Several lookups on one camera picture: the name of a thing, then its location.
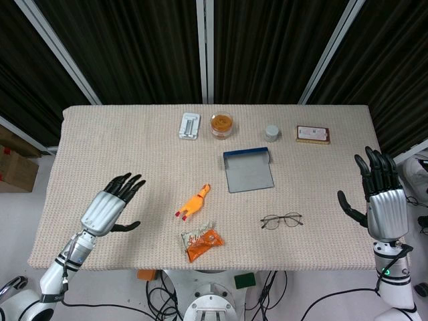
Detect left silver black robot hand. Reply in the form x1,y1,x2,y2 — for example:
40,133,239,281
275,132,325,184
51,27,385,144
79,173,147,239

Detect small white-lidded jar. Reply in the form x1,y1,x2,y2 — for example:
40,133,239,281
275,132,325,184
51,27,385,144
264,124,281,142

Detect wire-rimmed eyeglasses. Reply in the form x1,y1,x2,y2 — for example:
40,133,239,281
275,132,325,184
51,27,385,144
259,211,304,231

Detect black curtain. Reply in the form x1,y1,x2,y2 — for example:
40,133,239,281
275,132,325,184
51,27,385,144
307,0,428,158
0,0,93,148
213,0,350,104
33,0,203,104

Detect black floor cable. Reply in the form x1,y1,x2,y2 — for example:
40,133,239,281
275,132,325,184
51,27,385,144
405,193,428,237

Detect aluminium frame post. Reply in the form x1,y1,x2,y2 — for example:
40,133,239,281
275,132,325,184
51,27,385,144
298,0,367,105
15,0,102,105
195,0,215,104

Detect yellow rubber chicken toy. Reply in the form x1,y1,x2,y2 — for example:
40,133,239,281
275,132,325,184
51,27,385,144
173,183,212,221

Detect clear jar with orange contents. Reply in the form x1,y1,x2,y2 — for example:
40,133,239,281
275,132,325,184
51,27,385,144
209,112,235,140

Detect orange snack packet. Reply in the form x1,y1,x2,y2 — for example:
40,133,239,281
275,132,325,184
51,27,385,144
181,221,224,264

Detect beige woven tablecloth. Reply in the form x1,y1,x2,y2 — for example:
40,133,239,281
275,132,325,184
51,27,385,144
27,104,412,272

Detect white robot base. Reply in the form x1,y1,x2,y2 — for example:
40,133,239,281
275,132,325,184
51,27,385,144
163,269,268,321

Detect brown cardboard box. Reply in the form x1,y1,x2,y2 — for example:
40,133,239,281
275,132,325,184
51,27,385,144
0,125,40,193

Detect black cable bundle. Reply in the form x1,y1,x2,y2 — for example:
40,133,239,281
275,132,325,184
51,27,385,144
245,270,289,321
145,270,184,321

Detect green block under table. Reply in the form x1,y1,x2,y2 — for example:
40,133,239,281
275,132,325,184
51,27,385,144
233,272,257,290

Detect blue glasses case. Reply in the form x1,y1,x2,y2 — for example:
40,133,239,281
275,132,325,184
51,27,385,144
223,146,276,194

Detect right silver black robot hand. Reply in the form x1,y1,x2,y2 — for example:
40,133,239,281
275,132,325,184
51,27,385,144
336,146,410,243

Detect flat brown box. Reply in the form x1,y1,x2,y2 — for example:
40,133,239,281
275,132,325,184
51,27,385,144
295,124,332,146

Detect aluminium frame bar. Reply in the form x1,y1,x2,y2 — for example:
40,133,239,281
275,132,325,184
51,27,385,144
391,137,428,167
0,115,56,155

